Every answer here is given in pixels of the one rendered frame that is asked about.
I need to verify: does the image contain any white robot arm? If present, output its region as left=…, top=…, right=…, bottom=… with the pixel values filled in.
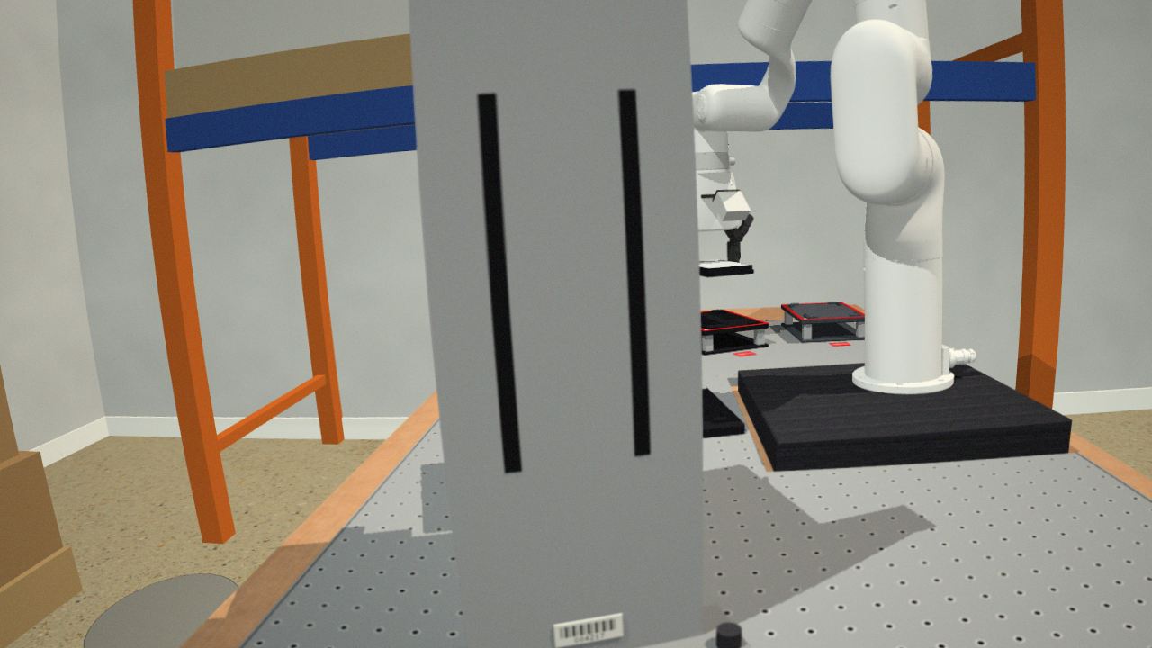
left=692, top=0, right=976, bottom=394

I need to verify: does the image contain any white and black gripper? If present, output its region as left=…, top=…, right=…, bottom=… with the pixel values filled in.
left=696, top=169, right=753, bottom=263

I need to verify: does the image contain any dark grey cylinder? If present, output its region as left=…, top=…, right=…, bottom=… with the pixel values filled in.
left=717, top=621, right=742, bottom=648

